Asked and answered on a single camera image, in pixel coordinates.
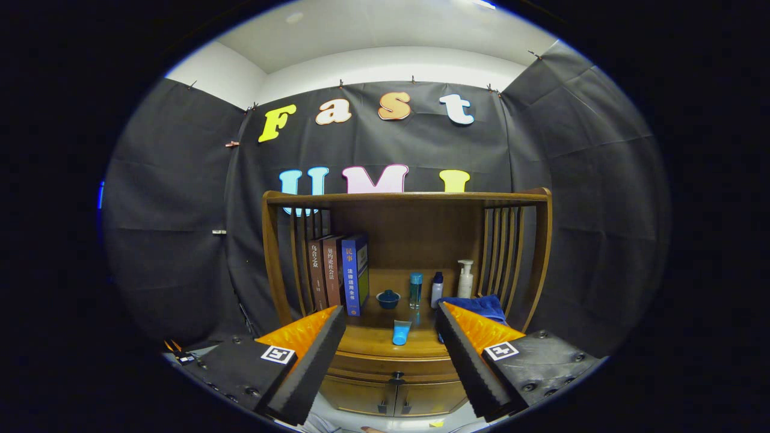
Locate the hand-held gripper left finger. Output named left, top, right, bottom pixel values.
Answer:
left=161, top=305, right=348, bottom=426

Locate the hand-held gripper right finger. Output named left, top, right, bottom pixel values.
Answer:
left=434, top=302, right=605, bottom=423

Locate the wooden drawer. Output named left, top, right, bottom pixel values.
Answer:
left=330, top=352, right=461, bottom=385

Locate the wooden cabinet door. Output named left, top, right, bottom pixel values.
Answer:
left=396, top=380, right=469, bottom=417
left=319, top=376, right=398, bottom=417

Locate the wooden countertop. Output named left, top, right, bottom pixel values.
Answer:
left=295, top=269, right=524, bottom=357

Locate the wooden cabinet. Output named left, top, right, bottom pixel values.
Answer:
left=262, top=188, right=553, bottom=419

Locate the blue folded towel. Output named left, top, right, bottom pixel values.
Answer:
left=441, top=294, right=509, bottom=325

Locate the white pump bottle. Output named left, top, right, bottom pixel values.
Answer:
left=457, top=259, right=474, bottom=299

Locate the dark brown book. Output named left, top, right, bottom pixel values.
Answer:
left=307, top=238, right=328, bottom=312

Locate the reddish brown book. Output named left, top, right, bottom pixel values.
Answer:
left=322, top=236, right=345, bottom=307

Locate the blue book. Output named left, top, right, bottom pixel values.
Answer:
left=341, top=233, right=369, bottom=317

